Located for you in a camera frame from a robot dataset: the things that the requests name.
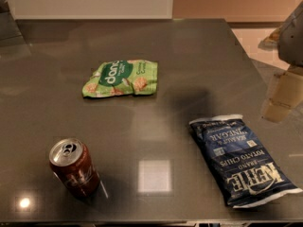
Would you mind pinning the grey metal gripper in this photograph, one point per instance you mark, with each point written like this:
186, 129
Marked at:
293, 40

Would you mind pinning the green rice chip bag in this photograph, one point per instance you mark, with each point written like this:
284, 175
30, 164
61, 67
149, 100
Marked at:
122, 78

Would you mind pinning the blue kettle chips bag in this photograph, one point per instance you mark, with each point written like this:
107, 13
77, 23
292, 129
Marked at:
243, 169

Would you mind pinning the red soda can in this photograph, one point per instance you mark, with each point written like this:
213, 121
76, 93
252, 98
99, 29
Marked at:
71, 162

